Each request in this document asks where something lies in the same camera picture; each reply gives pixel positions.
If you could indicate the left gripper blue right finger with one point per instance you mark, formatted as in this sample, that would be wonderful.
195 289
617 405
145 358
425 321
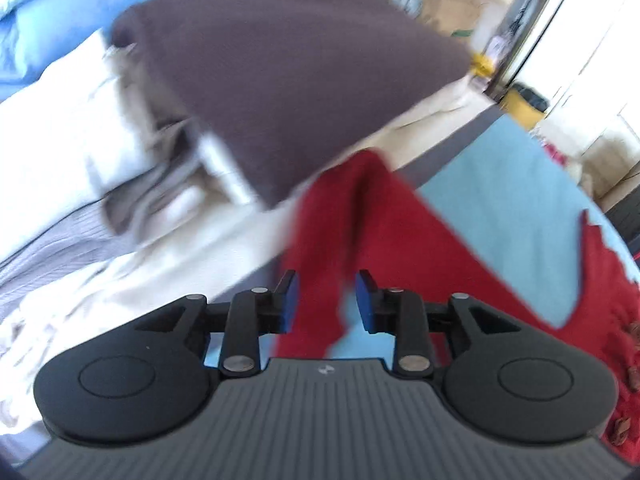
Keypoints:
399 313

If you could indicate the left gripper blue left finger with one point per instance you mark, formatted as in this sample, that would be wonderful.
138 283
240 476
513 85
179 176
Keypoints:
254 313

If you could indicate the red knit sweater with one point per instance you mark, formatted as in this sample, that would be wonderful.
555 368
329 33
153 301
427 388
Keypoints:
359 215

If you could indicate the light blue bed sheet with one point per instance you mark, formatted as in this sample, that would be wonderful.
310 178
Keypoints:
497 189

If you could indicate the cream striped bed cover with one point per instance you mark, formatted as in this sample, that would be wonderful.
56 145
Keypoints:
113 201

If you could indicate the yellow trash bin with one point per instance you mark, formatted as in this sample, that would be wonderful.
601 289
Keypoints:
525 105

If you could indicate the dark brown folded blanket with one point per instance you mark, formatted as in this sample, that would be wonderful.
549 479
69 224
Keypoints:
287 85

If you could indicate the yellow plastic bag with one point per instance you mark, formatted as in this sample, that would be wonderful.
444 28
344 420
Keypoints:
482 65

